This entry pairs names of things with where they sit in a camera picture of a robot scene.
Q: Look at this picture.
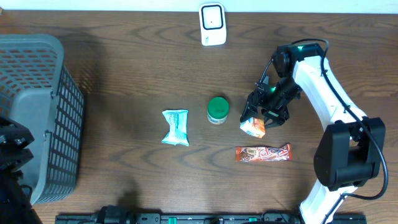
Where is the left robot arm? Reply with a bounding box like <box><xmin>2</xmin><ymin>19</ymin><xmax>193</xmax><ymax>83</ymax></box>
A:
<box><xmin>1</xmin><ymin>116</ymin><xmax>41</xmax><ymax>224</ymax></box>

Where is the teal white wipes packet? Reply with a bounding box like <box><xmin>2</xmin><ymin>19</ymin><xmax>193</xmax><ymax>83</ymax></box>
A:
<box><xmin>162</xmin><ymin>110</ymin><xmax>189</xmax><ymax>146</ymax></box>

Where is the orange red candy bar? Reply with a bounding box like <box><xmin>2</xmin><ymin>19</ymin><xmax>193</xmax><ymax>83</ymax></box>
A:
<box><xmin>235</xmin><ymin>144</ymin><xmax>292</xmax><ymax>162</ymax></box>

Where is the green lid jar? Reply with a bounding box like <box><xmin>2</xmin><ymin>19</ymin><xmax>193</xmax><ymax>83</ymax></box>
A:
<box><xmin>207</xmin><ymin>96</ymin><xmax>229</xmax><ymax>125</ymax></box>

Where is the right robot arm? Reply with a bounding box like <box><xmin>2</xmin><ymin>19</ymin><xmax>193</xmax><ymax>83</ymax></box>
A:
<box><xmin>240</xmin><ymin>39</ymin><xmax>389</xmax><ymax>223</ymax></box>

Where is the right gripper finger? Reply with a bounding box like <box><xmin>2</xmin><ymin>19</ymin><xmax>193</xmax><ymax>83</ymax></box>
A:
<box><xmin>239</xmin><ymin>93</ymin><xmax>260</xmax><ymax>123</ymax></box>
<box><xmin>262</xmin><ymin>108</ymin><xmax>289</xmax><ymax>129</ymax></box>

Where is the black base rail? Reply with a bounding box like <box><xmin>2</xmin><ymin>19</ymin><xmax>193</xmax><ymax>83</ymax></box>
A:
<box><xmin>55</xmin><ymin>212</ymin><xmax>368</xmax><ymax>224</ymax></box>

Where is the grey plastic mesh basket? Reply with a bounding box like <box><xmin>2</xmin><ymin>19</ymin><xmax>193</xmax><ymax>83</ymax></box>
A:
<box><xmin>1</xmin><ymin>34</ymin><xmax>85</xmax><ymax>205</ymax></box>

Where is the small orange snack packet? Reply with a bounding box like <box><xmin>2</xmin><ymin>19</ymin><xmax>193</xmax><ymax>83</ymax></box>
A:
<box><xmin>240</xmin><ymin>117</ymin><xmax>266</xmax><ymax>138</ymax></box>

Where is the white barcode scanner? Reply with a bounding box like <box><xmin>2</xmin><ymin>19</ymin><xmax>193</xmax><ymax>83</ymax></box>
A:
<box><xmin>199</xmin><ymin>2</ymin><xmax>227</xmax><ymax>46</ymax></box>

